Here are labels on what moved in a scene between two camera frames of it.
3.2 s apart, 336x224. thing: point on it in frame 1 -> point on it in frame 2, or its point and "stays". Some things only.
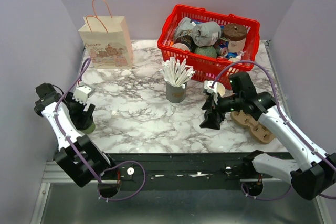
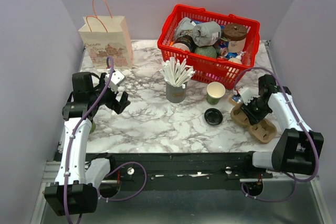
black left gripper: [81, 119] -> [118, 107]
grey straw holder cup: [176, 95] stays
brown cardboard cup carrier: [261, 131] stays
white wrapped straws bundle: [176, 73] stays
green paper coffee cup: [90, 129] stays
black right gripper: [211, 121] -> [253, 117]
